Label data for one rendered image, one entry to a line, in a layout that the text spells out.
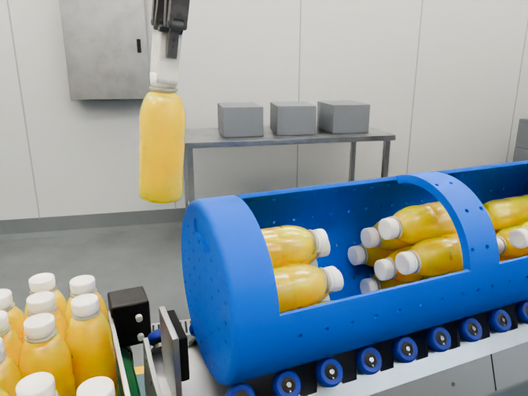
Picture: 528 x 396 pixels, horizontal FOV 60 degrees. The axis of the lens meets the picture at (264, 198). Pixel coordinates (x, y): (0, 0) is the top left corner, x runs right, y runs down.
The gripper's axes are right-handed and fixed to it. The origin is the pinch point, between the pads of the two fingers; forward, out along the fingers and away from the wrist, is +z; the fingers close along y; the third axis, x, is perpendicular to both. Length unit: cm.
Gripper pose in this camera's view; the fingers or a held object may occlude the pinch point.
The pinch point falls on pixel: (165, 58)
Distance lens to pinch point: 70.4
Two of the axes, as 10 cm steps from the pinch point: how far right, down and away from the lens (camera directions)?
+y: -4.2, -3.4, 8.4
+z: -1.5, 9.4, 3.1
